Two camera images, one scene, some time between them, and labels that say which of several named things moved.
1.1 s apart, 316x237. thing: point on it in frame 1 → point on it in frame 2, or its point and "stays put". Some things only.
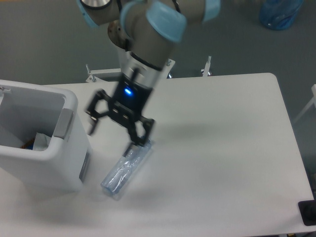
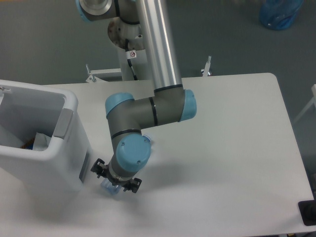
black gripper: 131,100 → 99,168
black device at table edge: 307,210 stays put
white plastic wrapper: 41,142 stays put
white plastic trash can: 26,109 stays put
